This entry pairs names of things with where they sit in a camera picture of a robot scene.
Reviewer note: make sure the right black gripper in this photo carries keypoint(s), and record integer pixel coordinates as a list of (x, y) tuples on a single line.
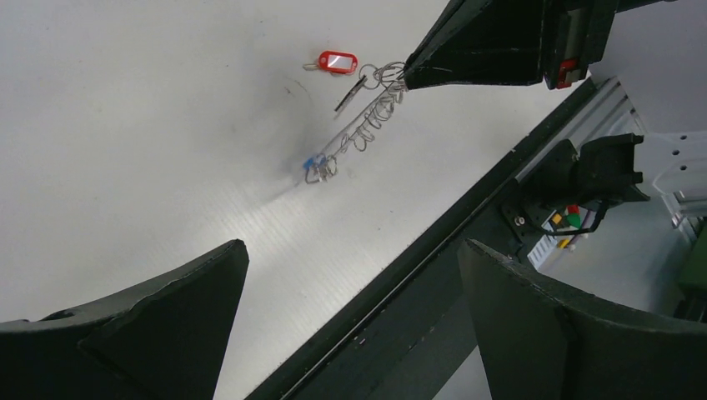
[(499, 43)]

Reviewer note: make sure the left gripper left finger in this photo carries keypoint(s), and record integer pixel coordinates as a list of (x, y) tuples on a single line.
[(164, 338)]

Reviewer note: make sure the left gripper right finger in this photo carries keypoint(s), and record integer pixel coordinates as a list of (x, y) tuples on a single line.
[(540, 338)]

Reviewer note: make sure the red key tag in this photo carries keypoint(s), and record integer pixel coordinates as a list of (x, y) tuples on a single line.
[(334, 62)]

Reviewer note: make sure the blue key tag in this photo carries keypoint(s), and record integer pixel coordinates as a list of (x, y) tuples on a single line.
[(315, 162)]

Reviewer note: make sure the right white cable duct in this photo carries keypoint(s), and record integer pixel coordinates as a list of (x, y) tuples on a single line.
[(544, 249)]

